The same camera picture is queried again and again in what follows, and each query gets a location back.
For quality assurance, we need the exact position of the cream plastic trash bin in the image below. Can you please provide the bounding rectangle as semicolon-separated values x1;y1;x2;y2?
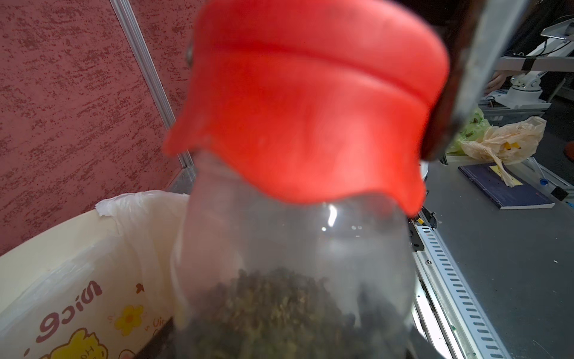
0;192;189;315

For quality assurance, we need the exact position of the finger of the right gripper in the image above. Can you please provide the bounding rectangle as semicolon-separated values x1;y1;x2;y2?
420;0;529;161

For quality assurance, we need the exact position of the white printed bin liner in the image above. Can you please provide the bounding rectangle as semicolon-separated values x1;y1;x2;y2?
0;190;194;359

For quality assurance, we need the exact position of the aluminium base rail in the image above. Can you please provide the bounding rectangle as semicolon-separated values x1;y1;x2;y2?
409;213;511;358

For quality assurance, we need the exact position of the beige plastic bag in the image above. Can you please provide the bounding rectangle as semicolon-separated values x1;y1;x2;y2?
460;116;546;188

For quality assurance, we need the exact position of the dark blue notebook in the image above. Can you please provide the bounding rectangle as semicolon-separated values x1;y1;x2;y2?
458;163;555;210

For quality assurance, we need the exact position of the green plastic bag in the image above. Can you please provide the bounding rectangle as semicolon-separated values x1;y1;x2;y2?
445;107;490;156

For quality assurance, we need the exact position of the red lid jar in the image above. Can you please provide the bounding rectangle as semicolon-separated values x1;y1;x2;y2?
164;1;449;358

